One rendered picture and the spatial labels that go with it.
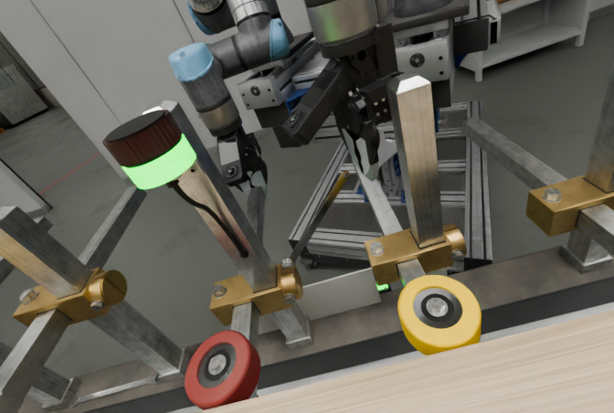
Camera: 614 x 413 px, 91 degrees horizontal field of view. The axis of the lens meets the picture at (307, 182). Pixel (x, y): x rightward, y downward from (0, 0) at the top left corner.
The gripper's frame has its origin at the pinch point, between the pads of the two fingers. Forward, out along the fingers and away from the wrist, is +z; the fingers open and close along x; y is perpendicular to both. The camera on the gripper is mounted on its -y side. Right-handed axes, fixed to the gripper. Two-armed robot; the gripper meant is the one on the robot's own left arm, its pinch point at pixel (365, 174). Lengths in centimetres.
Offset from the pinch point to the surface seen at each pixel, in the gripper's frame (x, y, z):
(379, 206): 1.7, 1.9, 8.9
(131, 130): -6.7, -23.0, -21.9
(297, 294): -4.7, -18.0, 9.4
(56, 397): 14, -67, 21
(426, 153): -11.3, 2.3, -7.6
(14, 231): 6.1, -43.3, -14.3
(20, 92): 1423, -557, 4
